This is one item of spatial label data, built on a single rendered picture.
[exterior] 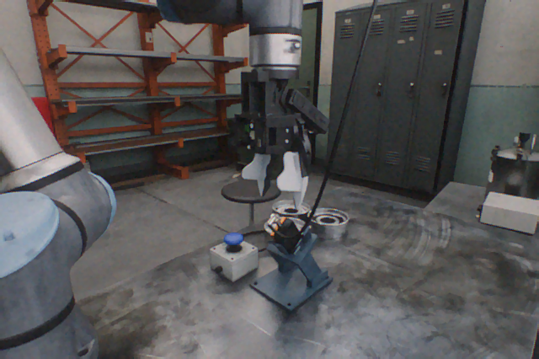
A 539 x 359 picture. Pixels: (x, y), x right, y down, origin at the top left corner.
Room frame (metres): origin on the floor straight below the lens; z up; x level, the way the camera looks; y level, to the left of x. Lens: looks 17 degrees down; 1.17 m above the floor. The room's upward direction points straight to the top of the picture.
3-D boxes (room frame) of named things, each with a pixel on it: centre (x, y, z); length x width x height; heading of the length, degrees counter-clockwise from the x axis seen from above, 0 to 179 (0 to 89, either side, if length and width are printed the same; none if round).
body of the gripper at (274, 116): (0.49, -0.01, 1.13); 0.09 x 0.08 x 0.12; 134
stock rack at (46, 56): (4.08, 1.26, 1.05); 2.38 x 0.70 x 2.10; 136
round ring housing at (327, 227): (0.76, -0.16, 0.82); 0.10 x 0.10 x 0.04
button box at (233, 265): (0.58, 0.07, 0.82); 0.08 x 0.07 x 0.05; 136
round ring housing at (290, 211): (0.82, -0.07, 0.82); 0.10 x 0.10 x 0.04
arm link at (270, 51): (0.50, -0.01, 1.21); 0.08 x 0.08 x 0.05
